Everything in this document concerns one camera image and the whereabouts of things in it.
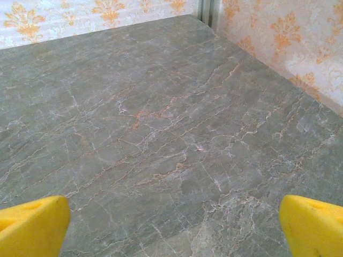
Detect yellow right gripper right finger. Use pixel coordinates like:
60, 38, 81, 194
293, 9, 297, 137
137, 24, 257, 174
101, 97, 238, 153
279, 194, 343, 257

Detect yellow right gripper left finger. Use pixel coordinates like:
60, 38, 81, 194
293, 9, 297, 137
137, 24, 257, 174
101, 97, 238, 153
0, 195, 71, 257

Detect aluminium frame post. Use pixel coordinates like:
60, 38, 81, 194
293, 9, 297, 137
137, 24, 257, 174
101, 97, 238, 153
197, 0, 222, 29

